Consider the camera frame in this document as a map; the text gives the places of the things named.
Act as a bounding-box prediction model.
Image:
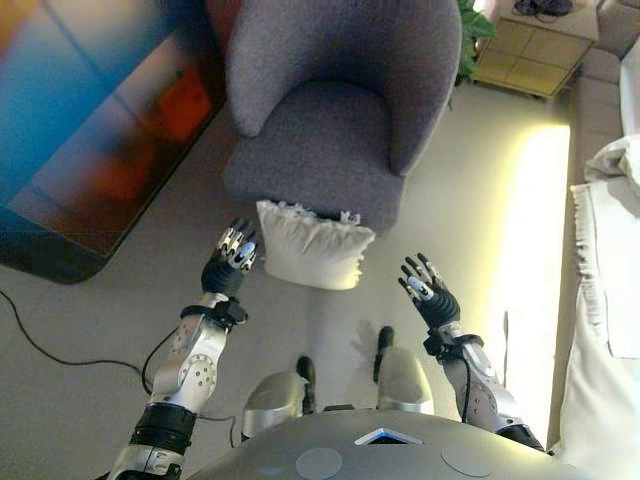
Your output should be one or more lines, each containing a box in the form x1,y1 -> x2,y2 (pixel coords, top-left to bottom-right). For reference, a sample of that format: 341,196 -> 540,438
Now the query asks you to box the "white fringed throw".
569,182 -> 640,361

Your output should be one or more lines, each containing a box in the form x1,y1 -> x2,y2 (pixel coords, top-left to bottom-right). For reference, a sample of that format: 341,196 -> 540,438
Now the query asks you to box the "silver right robot leg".
372,325 -> 435,416

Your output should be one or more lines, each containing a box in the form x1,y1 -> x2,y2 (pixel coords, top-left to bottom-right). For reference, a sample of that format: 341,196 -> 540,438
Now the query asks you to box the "crumpled white cloth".
584,134 -> 640,184

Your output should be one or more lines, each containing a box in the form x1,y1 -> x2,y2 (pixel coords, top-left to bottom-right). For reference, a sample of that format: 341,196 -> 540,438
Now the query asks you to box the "silver robot leg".
372,325 -> 435,416
242,355 -> 319,441

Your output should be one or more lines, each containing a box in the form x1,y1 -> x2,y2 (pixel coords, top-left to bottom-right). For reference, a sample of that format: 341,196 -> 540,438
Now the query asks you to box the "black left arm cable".
141,344 -> 166,396

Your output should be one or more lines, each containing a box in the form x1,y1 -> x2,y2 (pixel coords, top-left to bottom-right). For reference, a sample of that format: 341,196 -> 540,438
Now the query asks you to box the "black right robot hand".
397,252 -> 462,331

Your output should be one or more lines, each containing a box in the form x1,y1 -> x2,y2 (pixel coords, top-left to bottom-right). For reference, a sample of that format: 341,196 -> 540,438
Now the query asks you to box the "green potted plant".
457,0 -> 499,84

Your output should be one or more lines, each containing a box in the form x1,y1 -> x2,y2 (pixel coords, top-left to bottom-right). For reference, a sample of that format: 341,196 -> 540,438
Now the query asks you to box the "grey fabric armchair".
222,0 -> 464,239

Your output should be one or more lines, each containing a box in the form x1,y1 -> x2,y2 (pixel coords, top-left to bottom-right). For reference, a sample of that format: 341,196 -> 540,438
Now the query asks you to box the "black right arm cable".
462,344 -> 476,424

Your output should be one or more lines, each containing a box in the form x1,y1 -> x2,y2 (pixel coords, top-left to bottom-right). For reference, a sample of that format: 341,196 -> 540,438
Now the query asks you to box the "silver left robot leg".
242,355 -> 319,441

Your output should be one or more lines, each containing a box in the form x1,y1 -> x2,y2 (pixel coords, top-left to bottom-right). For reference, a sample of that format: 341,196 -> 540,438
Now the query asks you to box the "white bedside cabinet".
472,14 -> 601,101

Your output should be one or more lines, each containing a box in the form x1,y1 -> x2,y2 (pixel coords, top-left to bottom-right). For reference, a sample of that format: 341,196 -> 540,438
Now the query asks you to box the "white fringed cushion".
255,198 -> 377,291

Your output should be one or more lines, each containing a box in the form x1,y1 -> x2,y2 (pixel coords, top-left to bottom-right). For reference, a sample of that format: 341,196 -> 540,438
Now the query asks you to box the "grey robot torso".
199,409 -> 601,480

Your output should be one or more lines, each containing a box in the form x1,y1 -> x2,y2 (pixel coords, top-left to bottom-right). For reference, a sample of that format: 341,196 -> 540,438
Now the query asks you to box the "thin black floor cable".
0,289 -> 236,446

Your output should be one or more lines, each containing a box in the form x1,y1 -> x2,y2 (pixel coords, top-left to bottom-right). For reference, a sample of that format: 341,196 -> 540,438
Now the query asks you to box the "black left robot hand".
200,215 -> 261,301

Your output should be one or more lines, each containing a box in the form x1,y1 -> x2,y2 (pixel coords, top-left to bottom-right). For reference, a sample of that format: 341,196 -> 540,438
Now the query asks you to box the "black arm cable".
141,344 -> 166,396
462,344 -> 476,424

